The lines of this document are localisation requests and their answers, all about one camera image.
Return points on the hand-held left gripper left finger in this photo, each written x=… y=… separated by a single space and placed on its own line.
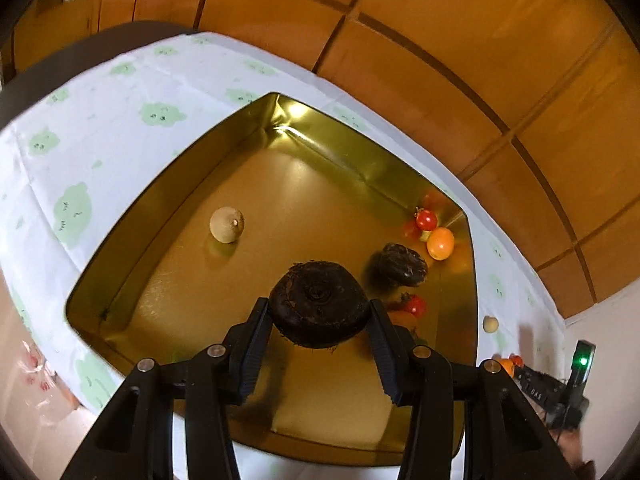
x=252 y=355

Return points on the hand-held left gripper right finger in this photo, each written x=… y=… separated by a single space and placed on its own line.
x=385 y=360

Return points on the large red tomato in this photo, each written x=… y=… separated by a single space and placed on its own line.
x=415 y=306

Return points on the dark brown round fruit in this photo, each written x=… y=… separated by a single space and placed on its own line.
x=320 y=305
x=402 y=265

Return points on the small orange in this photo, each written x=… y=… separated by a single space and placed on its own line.
x=505 y=366
x=440 y=244

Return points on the beige round fruit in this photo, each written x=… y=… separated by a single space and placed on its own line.
x=227 y=225
x=490 y=324

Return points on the small red tomato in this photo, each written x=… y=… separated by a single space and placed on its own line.
x=426 y=219
x=517 y=360

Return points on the gold metal tin box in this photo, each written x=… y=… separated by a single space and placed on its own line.
x=250 y=185

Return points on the person's right hand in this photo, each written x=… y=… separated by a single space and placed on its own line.
x=575 y=455

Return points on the white red-printed bag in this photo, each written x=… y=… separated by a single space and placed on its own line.
x=30 y=365

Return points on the white green-printed tablecloth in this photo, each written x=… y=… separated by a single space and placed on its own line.
x=100 y=160

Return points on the wooden panelled cabinet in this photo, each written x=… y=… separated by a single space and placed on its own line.
x=450 y=35

